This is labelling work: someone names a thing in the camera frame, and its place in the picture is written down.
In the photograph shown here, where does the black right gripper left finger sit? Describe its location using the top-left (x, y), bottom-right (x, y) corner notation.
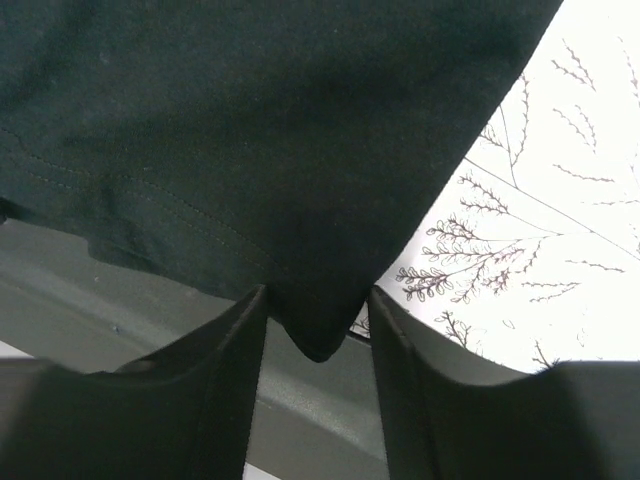
top-left (1, 287), bottom-right (267, 479)

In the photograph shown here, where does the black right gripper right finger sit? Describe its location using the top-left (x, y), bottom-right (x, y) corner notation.
top-left (368, 288), bottom-right (639, 479)

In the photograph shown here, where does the black t-shirt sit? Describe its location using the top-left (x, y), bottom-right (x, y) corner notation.
top-left (1, 1), bottom-right (559, 362)

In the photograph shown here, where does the floral patterned table mat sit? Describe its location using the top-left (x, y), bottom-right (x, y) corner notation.
top-left (379, 1), bottom-right (639, 372)

